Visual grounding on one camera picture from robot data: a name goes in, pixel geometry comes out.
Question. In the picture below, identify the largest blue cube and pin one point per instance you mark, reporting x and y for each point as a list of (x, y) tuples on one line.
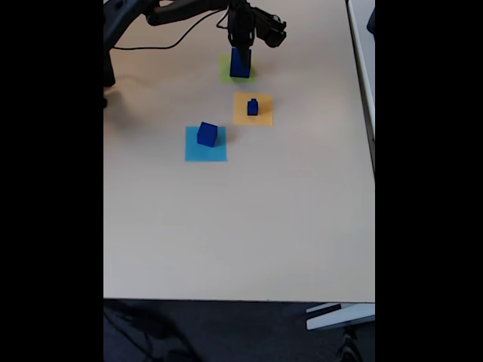
[(235, 68)]

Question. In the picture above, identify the small blue cube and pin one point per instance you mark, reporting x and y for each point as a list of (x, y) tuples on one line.
[(252, 109)]

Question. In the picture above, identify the large blue cube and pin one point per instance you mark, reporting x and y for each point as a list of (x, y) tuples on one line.
[(207, 135)]

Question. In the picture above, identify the green paper square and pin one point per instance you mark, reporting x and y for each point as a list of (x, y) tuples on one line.
[(224, 77)]

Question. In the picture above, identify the orange paper square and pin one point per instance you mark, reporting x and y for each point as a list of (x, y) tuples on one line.
[(241, 117)]

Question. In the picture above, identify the blue paper square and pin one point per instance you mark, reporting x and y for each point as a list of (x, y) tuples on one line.
[(196, 154)]

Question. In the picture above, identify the white adjacent table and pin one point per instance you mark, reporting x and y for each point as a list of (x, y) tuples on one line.
[(364, 45)]

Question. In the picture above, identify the dark object on adjacent table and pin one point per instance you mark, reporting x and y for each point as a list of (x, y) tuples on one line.
[(372, 22)]

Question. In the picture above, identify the white table foot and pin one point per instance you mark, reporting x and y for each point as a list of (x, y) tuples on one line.
[(339, 316)]

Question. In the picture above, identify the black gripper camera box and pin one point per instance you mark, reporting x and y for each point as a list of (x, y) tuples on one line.
[(271, 30)]

